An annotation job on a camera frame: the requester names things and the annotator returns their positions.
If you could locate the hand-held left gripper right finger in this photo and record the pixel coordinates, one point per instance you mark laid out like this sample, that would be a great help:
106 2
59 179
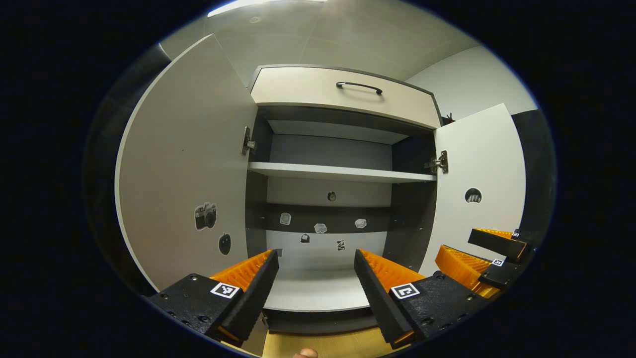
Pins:
380 298

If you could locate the small black cloth clip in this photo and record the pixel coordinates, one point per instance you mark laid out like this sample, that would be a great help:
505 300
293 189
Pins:
448 118

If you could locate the white door with camera sticker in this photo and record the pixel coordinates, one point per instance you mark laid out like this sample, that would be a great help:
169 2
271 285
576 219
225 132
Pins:
184 149

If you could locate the metal door hinge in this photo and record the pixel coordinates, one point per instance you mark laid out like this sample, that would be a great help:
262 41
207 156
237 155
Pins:
439 162
247 141

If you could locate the white door with headphone sticker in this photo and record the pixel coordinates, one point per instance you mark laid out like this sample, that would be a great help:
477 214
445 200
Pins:
482 159

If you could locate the white cabinet drawer front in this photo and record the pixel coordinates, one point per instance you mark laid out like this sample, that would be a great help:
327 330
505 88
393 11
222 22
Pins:
308 89

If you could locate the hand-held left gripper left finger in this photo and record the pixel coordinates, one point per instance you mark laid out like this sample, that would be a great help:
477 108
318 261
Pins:
251 298

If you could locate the white cabinet shelf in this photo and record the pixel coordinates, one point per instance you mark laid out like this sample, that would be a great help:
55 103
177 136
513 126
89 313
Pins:
338 172

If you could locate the white double-door shoe cabinet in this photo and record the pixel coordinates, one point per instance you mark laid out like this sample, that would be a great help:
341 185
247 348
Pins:
328 149

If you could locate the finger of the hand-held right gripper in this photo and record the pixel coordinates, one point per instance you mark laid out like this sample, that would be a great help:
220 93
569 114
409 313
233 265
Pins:
502 274
497 243

